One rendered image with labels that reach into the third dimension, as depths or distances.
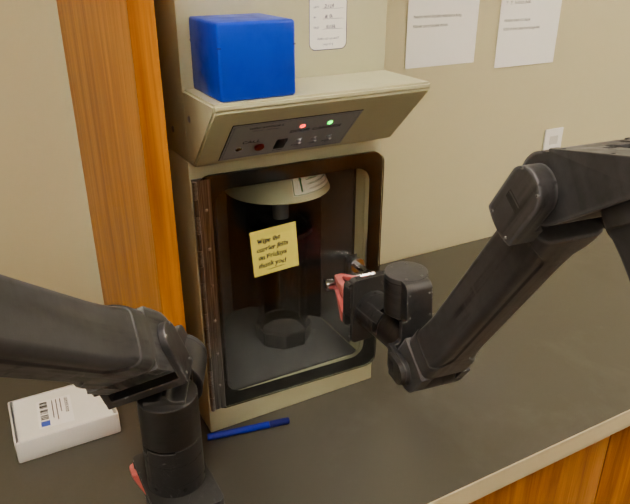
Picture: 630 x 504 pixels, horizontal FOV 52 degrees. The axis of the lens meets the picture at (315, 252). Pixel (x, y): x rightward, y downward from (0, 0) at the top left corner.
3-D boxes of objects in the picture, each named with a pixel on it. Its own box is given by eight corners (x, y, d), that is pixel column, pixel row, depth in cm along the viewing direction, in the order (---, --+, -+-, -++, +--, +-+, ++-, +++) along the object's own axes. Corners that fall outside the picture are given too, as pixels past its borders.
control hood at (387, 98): (186, 163, 88) (179, 89, 84) (382, 133, 103) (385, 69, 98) (216, 187, 79) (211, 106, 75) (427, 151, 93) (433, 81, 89)
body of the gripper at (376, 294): (384, 267, 95) (414, 288, 89) (381, 326, 100) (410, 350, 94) (346, 276, 92) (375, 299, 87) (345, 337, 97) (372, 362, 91)
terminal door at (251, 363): (214, 408, 106) (195, 176, 89) (372, 361, 119) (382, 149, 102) (215, 411, 106) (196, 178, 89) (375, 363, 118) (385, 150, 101)
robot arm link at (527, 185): (552, 208, 45) (675, 187, 48) (517, 145, 48) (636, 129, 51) (392, 402, 81) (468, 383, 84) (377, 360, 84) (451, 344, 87)
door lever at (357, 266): (312, 281, 105) (312, 267, 104) (363, 270, 109) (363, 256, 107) (328, 296, 100) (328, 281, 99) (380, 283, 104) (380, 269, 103)
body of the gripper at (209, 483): (191, 449, 71) (186, 394, 68) (226, 512, 63) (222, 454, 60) (133, 469, 69) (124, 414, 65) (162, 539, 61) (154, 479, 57)
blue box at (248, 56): (193, 89, 84) (187, 15, 81) (263, 82, 89) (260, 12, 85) (221, 103, 76) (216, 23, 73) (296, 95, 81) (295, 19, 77)
